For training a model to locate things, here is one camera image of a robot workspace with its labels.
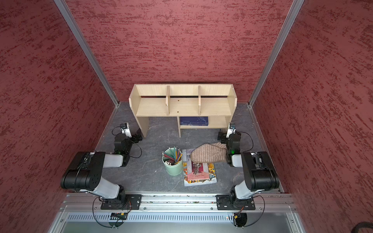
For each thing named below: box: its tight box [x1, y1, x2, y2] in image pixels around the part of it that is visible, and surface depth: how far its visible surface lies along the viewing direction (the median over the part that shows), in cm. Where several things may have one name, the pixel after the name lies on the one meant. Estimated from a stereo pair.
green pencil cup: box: [162, 147, 184, 177], surface depth 80 cm
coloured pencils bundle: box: [162, 146, 183, 166], surface depth 79 cm
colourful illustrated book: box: [182, 148, 218, 187], surface depth 85 cm
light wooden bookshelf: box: [128, 83, 238, 138], surface depth 86 cm
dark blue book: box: [179, 116, 209, 127], surface depth 93 cm
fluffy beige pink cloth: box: [190, 141, 227, 163], surface depth 91 cm
